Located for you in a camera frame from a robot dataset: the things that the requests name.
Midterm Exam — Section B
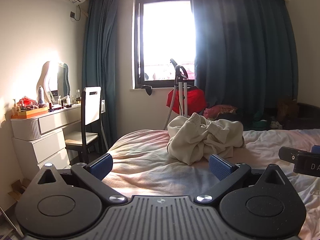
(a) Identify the cream garment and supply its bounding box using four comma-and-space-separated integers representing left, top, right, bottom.
167, 113, 245, 166

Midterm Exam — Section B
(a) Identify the narrow teal curtain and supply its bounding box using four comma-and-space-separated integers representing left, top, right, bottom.
82, 0, 135, 153

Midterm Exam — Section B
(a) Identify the green cloth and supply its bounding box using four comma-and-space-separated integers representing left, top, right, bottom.
251, 115, 270, 130

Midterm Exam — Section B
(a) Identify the brown paper bag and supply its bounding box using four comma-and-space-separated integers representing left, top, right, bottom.
276, 97, 299, 120

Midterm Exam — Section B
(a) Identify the white and black chair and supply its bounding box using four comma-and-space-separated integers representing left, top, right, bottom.
64, 87, 108, 164

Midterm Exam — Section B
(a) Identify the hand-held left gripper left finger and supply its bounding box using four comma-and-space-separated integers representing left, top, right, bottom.
29, 153, 128, 205

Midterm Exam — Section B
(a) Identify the red bag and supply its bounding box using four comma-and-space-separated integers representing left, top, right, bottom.
167, 86, 207, 115

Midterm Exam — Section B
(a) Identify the white dressing table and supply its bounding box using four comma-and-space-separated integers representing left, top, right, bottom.
10, 104, 82, 169

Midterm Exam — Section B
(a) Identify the wavy vanity mirror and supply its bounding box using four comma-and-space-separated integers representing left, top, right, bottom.
36, 61, 71, 103

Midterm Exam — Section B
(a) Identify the orange box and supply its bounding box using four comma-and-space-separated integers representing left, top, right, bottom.
10, 106, 49, 119

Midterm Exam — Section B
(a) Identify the dark sofa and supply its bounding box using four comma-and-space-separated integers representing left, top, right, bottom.
262, 102, 320, 130

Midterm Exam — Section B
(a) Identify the dark framed window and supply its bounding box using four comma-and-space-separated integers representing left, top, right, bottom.
133, 0, 197, 90

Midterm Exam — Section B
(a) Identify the air conditioner plug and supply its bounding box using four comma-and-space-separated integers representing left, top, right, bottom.
69, 4, 82, 21

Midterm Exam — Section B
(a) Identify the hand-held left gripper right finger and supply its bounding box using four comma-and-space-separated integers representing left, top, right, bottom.
194, 154, 292, 205

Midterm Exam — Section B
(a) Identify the pink cloth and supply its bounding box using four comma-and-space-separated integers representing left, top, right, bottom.
203, 104, 238, 119

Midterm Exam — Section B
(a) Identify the wide teal curtain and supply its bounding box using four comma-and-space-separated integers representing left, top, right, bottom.
187, 0, 299, 117

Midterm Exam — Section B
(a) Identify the bed with pastel blanket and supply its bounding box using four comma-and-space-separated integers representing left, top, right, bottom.
102, 129, 320, 240

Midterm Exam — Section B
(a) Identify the garment steamer stand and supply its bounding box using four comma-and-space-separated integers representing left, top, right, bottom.
162, 58, 190, 130

